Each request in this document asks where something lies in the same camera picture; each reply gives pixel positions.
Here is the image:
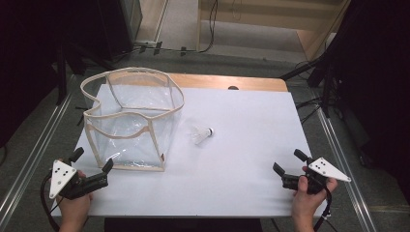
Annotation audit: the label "person's right hand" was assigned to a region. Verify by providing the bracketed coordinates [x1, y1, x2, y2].
[291, 165, 339, 223]

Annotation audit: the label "dark cloth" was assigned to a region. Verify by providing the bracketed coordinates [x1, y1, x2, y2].
[103, 217, 263, 232]

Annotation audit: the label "black cabinet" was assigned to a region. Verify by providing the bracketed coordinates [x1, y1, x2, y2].
[96, 0, 143, 62]

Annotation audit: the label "wooden table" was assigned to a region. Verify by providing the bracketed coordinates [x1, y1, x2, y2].
[105, 72, 289, 93]

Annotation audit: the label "black curtain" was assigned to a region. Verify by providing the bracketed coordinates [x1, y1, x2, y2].
[0, 0, 101, 149]
[322, 0, 410, 204]

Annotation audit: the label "white table mat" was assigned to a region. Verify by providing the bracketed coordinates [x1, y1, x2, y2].
[50, 83, 327, 218]

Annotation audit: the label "black hanging cable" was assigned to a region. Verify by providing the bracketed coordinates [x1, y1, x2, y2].
[180, 0, 220, 55]

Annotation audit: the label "metal floor rail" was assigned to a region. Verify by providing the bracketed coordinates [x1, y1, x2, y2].
[312, 104, 377, 232]
[0, 92, 74, 223]

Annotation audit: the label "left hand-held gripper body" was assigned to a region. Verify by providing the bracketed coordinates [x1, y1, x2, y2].
[48, 159, 109, 200]

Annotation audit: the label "black floor cables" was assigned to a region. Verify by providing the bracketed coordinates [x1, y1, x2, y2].
[294, 96, 324, 126]

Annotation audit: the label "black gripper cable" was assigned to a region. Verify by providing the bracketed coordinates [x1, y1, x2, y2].
[40, 173, 63, 232]
[313, 188, 334, 232]

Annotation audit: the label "white shuttlecock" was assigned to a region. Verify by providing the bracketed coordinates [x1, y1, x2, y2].
[190, 125, 215, 146]

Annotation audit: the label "black stand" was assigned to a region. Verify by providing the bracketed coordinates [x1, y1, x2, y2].
[279, 52, 339, 119]
[55, 38, 109, 106]

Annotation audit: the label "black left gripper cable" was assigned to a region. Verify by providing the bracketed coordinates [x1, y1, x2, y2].
[40, 173, 63, 232]

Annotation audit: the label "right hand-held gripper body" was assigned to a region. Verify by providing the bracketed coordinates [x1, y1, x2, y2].
[281, 157, 352, 195]

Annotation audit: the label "person's left hand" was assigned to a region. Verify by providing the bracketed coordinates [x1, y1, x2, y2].
[56, 169, 94, 225]

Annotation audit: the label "clear plastic bag beige trim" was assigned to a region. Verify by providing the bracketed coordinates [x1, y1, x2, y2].
[79, 66, 186, 173]

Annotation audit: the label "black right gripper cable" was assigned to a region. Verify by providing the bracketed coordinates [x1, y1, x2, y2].
[313, 188, 334, 232]

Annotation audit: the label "wooden frame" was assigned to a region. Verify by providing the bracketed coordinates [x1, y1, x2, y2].
[195, 0, 352, 62]

